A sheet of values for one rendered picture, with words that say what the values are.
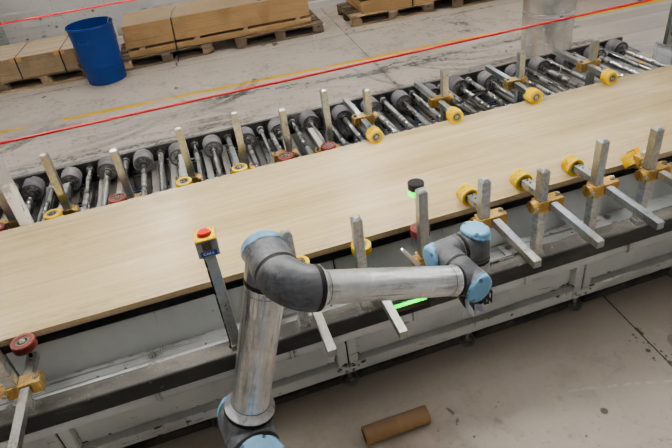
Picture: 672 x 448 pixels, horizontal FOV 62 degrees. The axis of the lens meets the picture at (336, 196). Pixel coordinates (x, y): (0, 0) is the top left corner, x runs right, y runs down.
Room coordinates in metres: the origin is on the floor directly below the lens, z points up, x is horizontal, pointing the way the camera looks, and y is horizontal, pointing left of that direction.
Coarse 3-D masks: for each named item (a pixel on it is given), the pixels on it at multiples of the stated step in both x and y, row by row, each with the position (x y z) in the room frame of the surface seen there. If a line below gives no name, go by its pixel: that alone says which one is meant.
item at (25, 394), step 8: (32, 352) 1.45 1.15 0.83; (32, 360) 1.41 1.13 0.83; (24, 368) 1.38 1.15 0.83; (32, 368) 1.38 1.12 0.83; (24, 392) 1.27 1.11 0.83; (32, 392) 1.29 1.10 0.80; (24, 400) 1.24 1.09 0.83; (16, 408) 1.21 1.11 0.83; (24, 408) 1.21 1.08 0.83; (16, 416) 1.18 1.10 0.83; (24, 416) 1.18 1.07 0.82; (16, 424) 1.15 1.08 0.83; (24, 424) 1.16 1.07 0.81; (16, 432) 1.12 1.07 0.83; (24, 432) 1.14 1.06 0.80; (16, 440) 1.09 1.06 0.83
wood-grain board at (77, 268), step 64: (448, 128) 2.59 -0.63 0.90; (512, 128) 2.49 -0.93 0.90; (576, 128) 2.40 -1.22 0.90; (640, 128) 2.32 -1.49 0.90; (192, 192) 2.29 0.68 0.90; (256, 192) 2.21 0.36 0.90; (320, 192) 2.14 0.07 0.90; (384, 192) 2.07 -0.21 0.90; (448, 192) 2.00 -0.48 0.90; (512, 192) 1.93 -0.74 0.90; (0, 256) 1.98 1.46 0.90; (64, 256) 1.91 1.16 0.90; (128, 256) 1.85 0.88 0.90; (192, 256) 1.79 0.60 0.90; (0, 320) 1.56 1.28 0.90; (64, 320) 1.52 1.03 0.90
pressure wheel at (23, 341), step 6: (18, 336) 1.46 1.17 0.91; (24, 336) 1.46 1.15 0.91; (30, 336) 1.45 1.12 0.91; (12, 342) 1.43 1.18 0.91; (18, 342) 1.43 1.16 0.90; (24, 342) 1.43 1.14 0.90; (30, 342) 1.42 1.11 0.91; (36, 342) 1.44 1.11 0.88; (12, 348) 1.40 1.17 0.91; (18, 348) 1.40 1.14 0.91; (24, 348) 1.40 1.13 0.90; (30, 348) 1.41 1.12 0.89; (18, 354) 1.40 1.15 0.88; (24, 354) 1.40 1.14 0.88; (30, 354) 1.43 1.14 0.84
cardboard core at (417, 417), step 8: (416, 408) 1.55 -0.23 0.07; (424, 408) 1.54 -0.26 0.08; (392, 416) 1.53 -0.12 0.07; (400, 416) 1.52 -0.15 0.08; (408, 416) 1.52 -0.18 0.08; (416, 416) 1.51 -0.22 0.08; (424, 416) 1.51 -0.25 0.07; (368, 424) 1.51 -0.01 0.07; (376, 424) 1.50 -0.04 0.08; (384, 424) 1.49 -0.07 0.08; (392, 424) 1.49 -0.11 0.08; (400, 424) 1.49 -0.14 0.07; (408, 424) 1.49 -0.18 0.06; (416, 424) 1.49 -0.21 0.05; (424, 424) 1.50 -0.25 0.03; (368, 432) 1.47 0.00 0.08; (376, 432) 1.46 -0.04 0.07; (384, 432) 1.46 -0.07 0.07; (392, 432) 1.47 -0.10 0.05; (400, 432) 1.47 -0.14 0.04; (368, 440) 1.44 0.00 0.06; (376, 440) 1.45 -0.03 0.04
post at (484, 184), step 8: (480, 184) 1.70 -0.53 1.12; (488, 184) 1.69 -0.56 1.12; (480, 192) 1.70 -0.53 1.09; (488, 192) 1.69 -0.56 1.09; (480, 200) 1.69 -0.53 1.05; (488, 200) 1.69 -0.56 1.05; (480, 208) 1.69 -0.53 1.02; (488, 208) 1.69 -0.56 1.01; (480, 216) 1.69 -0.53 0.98; (488, 216) 1.69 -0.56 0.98
